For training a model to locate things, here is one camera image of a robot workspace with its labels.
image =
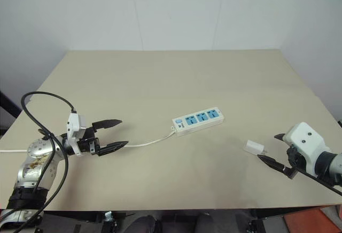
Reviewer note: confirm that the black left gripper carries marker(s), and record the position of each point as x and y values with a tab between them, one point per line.
88	146

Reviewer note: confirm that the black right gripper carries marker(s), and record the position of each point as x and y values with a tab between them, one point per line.
295	158

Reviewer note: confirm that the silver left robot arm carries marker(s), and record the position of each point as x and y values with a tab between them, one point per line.
37	150

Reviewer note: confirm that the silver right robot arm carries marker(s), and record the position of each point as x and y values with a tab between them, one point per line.
334	166

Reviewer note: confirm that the white charger plug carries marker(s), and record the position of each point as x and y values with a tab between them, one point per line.
252	147

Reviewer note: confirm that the white power strip blue sockets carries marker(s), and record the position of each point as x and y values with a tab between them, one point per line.
197	120

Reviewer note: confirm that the red floor object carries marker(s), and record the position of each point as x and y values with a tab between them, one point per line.
310	221

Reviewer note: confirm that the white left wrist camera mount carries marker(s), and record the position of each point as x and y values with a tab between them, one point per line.
73	123

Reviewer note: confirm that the black table frame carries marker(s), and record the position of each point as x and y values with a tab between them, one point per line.
80	215

